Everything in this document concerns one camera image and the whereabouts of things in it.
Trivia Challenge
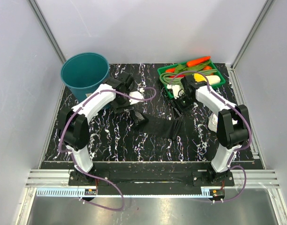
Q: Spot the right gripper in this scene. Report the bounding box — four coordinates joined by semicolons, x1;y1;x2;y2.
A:
168;94;196;120

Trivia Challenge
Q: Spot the black trash bag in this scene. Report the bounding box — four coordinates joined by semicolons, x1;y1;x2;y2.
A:
130;110;183;140

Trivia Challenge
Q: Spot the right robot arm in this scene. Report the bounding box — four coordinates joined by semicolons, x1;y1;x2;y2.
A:
176;75;251;186

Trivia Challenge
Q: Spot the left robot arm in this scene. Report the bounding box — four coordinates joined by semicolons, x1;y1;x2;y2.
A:
58;72;134;185

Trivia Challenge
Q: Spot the teal plastic trash bin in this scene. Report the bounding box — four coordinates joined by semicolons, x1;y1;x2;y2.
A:
60;52;110;102

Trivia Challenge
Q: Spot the green long beans bundle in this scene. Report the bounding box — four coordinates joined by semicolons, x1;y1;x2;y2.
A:
159;69;217;86

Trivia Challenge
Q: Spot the small orange carrot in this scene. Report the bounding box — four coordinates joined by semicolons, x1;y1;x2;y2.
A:
166;68;175;73

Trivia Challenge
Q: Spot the yellow white cabbage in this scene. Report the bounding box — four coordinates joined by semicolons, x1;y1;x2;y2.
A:
194;73;220;85

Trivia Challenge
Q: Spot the green plastic vegetable tray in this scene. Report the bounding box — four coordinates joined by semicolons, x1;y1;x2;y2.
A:
157;56;226;99

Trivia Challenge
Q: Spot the large orange carrot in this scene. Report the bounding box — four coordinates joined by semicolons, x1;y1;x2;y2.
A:
186;56;211;67

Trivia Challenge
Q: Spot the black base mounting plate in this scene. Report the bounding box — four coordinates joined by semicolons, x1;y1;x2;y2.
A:
68;162;234;196

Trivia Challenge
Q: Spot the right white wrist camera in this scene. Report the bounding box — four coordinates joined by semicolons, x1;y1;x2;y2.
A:
166;84;185;99

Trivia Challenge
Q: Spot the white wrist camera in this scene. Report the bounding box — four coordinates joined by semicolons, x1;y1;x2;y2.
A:
129;91;144;105
166;84;185;99

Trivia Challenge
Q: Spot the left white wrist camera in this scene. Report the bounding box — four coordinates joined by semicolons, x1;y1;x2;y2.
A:
129;91;144;105

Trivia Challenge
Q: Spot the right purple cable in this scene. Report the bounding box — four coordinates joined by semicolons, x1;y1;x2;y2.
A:
169;71;253;203

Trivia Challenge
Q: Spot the purple cable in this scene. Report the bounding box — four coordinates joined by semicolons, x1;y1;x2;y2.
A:
58;87;158;211
169;71;253;203

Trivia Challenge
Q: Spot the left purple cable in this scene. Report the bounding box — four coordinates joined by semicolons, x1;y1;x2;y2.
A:
58;87;158;211

